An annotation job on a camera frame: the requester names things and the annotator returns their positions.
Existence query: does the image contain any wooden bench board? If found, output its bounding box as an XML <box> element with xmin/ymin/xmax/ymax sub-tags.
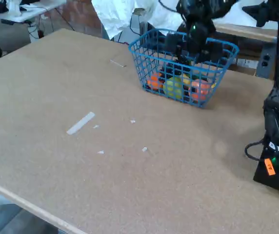
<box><xmin>212</xmin><ymin>23</ymin><xmax>279</xmax><ymax>44</ymax></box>

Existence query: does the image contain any yellow toy banana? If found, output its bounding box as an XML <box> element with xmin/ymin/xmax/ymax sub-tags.
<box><xmin>178</xmin><ymin>72</ymin><xmax>218</xmax><ymax>90</ymax></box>

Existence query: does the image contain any red toy pomegranate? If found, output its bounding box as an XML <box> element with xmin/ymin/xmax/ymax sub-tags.
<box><xmin>188</xmin><ymin>79</ymin><xmax>213</xmax><ymax>103</ymax></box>

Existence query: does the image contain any round green toy fruit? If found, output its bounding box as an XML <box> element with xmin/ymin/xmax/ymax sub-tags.
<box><xmin>163</xmin><ymin>77</ymin><xmax>185</xmax><ymax>100</ymax></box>

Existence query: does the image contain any orange toy fruit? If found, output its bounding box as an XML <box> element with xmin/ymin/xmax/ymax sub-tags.
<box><xmin>146</xmin><ymin>72</ymin><xmax>166</xmax><ymax>93</ymax></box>

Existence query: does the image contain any thin white tape strip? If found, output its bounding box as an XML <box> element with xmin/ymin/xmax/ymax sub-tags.
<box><xmin>109</xmin><ymin>59</ymin><xmax>127</xmax><ymax>68</ymax></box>

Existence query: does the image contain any long white tape strip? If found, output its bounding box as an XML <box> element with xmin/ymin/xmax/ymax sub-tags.
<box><xmin>66</xmin><ymin>111</ymin><xmax>96</xmax><ymax>136</ymax></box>

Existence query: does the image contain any white table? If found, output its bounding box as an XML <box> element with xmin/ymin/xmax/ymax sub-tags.
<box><xmin>0</xmin><ymin>0</ymin><xmax>67</xmax><ymax>43</ymax></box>

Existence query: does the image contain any blue wire basket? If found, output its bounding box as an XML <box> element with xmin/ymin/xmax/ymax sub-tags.
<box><xmin>128</xmin><ymin>28</ymin><xmax>240</xmax><ymax>109</ymax></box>

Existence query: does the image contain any black camera cable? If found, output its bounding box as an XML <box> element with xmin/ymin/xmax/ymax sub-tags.
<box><xmin>158</xmin><ymin>0</ymin><xmax>187</xmax><ymax>24</ymax></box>

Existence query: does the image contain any grey metal post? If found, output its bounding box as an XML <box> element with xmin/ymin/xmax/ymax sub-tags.
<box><xmin>256</xmin><ymin>36</ymin><xmax>279</xmax><ymax>80</ymax></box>

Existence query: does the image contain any black base cable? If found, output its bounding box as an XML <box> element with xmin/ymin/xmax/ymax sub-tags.
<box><xmin>244</xmin><ymin>139</ymin><xmax>268</xmax><ymax>162</ymax></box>

